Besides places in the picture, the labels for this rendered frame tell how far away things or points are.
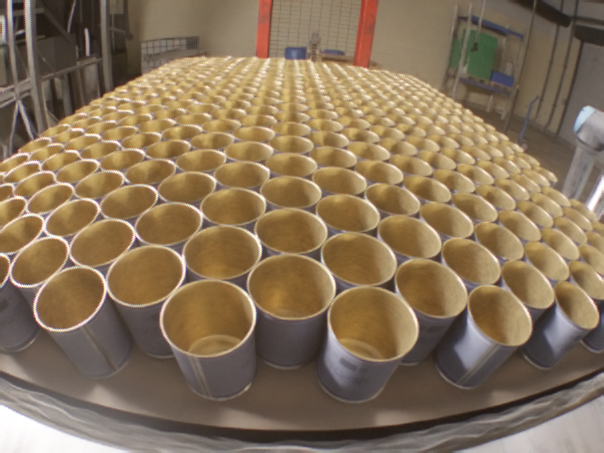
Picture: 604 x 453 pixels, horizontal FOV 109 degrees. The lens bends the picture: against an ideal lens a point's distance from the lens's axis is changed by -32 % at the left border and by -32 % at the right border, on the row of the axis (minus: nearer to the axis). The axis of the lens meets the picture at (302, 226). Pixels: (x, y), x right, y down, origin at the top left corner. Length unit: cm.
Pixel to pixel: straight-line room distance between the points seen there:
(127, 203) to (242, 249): 17
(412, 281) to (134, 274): 26
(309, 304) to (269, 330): 7
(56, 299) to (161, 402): 13
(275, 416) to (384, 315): 12
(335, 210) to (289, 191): 6
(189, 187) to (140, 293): 15
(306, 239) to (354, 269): 6
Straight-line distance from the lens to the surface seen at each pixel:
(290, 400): 28
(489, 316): 34
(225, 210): 37
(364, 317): 28
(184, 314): 27
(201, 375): 24
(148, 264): 30
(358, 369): 23
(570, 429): 41
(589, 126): 126
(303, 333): 24
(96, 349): 28
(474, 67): 921
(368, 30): 166
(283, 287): 30
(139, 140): 56
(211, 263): 32
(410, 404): 30
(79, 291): 32
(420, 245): 36
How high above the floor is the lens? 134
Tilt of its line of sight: 35 degrees down
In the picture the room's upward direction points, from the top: 6 degrees clockwise
